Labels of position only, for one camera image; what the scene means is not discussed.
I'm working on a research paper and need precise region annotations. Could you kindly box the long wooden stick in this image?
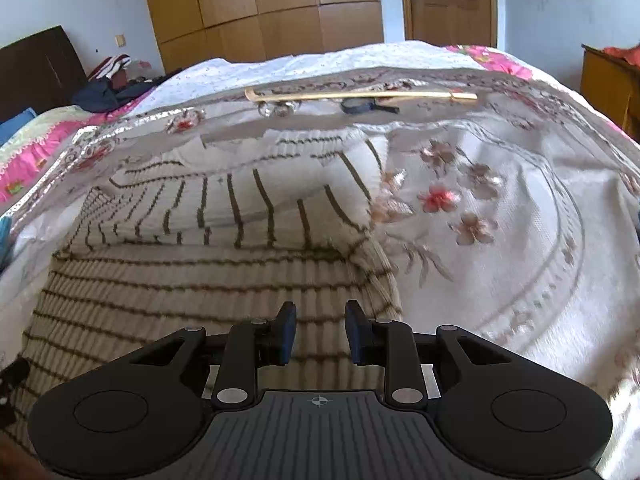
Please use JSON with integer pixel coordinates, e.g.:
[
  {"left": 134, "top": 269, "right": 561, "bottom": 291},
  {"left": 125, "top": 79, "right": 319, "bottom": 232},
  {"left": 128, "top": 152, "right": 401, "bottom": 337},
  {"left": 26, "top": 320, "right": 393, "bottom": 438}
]
[{"left": 244, "top": 87, "right": 478, "bottom": 106}]

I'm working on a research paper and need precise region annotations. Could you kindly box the dark wooden headboard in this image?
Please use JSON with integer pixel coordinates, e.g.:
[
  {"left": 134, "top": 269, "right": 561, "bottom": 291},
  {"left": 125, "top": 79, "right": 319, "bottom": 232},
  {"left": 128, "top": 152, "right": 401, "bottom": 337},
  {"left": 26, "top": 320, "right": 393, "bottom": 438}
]
[{"left": 0, "top": 25, "right": 88, "bottom": 123}]

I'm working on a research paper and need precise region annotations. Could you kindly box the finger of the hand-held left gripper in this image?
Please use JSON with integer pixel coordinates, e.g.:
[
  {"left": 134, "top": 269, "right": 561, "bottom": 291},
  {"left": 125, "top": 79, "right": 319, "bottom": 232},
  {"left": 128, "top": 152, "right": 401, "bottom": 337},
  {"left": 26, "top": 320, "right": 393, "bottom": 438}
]
[{"left": 0, "top": 357, "right": 31, "bottom": 428}]

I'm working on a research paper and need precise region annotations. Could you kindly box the red cloth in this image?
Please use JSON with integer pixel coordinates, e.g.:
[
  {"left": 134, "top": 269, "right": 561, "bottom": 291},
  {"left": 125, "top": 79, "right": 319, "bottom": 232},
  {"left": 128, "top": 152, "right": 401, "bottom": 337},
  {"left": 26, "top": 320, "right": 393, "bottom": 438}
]
[{"left": 602, "top": 42, "right": 640, "bottom": 68}]

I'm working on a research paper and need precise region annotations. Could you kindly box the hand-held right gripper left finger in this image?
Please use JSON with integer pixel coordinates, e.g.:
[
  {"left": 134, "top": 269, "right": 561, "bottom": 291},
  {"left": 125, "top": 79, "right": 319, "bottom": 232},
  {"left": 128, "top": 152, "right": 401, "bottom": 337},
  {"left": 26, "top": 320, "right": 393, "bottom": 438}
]
[{"left": 127, "top": 301, "right": 298, "bottom": 412}]

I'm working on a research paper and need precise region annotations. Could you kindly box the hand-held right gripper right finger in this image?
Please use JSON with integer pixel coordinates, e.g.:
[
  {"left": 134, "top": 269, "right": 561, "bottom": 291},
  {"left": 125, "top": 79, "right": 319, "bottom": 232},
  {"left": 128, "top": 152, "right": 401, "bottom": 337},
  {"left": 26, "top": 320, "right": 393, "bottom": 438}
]
[{"left": 344, "top": 300, "right": 513, "bottom": 409}]

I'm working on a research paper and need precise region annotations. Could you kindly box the beige floral bedspread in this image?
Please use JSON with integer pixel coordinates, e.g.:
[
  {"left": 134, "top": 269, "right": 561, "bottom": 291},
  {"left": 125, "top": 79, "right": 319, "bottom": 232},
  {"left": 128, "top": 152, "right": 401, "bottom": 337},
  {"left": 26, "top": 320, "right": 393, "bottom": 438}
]
[{"left": 0, "top": 42, "right": 640, "bottom": 480}]

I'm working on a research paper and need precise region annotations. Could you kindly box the wooden wardrobe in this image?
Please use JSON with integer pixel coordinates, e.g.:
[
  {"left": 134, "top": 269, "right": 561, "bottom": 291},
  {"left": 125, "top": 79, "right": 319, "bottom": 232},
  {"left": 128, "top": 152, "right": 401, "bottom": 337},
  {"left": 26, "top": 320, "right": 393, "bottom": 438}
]
[{"left": 140, "top": 0, "right": 386, "bottom": 73}]

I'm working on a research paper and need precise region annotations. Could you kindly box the cream brown-striped knit sweater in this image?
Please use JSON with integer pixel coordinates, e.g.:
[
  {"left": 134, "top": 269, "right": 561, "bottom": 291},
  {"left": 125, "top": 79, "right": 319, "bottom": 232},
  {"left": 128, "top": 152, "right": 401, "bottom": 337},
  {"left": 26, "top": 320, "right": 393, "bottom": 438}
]
[{"left": 10, "top": 127, "right": 403, "bottom": 461}]

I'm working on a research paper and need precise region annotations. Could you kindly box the blue towel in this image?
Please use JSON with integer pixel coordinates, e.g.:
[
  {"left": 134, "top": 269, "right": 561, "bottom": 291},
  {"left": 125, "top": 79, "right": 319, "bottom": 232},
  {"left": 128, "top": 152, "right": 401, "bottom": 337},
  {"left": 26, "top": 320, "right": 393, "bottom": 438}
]
[{"left": 0, "top": 217, "right": 13, "bottom": 267}]

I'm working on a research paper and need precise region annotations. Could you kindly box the wooden desk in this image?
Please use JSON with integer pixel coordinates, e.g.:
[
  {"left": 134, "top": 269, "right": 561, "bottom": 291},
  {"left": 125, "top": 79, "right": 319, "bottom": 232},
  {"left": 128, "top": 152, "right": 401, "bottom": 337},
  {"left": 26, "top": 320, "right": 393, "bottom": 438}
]
[{"left": 580, "top": 44, "right": 640, "bottom": 142}]

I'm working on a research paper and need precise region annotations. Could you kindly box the pink floral bed sheet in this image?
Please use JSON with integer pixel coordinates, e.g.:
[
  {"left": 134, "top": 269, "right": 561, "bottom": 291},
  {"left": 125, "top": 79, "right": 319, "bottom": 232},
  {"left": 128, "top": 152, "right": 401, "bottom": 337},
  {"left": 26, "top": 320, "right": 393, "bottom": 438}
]
[{"left": 0, "top": 44, "right": 535, "bottom": 203}]

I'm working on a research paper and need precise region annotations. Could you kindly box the dark navy garment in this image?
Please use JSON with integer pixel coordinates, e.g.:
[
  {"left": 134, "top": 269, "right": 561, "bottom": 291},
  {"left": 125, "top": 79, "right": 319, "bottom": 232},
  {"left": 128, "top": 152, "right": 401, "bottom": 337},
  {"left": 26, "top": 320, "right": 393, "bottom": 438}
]
[{"left": 72, "top": 76, "right": 168, "bottom": 111}]

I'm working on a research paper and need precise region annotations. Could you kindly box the wooden door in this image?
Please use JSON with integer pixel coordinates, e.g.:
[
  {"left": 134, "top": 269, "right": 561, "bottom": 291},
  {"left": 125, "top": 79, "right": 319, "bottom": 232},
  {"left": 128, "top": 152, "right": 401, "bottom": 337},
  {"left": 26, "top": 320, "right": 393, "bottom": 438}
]
[{"left": 400, "top": 0, "right": 498, "bottom": 48}]

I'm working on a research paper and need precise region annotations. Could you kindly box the red white striped garment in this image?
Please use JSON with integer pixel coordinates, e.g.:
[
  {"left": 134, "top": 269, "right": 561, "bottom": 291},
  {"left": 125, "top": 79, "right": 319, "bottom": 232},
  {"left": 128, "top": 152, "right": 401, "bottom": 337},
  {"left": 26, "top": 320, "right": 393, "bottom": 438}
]
[{"left": 87, "top": 54, "right": 133, "bottom": 82}]

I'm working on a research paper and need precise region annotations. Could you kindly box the white dotted bed sheet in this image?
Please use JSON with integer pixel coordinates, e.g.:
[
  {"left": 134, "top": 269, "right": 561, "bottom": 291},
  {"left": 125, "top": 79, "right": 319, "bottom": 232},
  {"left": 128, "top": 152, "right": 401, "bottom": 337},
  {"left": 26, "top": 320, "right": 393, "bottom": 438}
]
[{"left": 150, "top": 41, "right": 493, "bottom": 106}]

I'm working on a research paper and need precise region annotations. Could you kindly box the blue pillow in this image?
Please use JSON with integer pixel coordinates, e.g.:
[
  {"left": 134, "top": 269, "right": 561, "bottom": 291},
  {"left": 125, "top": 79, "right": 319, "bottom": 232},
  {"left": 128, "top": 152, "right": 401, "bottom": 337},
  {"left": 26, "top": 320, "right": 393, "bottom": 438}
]
[{"left": 0, "top": 107, "right": 38, "bottom": 147}]

